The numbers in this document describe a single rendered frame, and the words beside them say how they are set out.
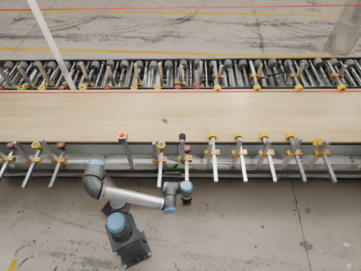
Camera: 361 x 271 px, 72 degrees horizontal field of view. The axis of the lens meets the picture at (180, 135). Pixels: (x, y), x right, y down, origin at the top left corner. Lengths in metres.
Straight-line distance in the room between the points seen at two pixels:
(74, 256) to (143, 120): 1.63
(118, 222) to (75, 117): 1.28
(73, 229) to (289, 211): 2.50
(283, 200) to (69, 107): 2.72
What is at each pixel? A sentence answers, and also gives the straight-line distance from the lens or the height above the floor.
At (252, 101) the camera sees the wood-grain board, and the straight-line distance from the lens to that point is 2.89.
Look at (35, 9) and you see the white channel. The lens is 2.81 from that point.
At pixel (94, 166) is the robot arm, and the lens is 1.77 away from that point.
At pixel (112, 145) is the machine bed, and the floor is 0.78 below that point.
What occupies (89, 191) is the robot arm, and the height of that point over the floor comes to 1.41.
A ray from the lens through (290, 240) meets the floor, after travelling 3.18.
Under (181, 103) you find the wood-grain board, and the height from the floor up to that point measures 0.90.
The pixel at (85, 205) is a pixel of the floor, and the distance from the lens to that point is 3.33.
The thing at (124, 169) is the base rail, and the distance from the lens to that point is 2.58.
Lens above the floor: 2.87
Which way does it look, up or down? 52 degrees down
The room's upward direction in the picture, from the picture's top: 2 degrees counter-clockwise
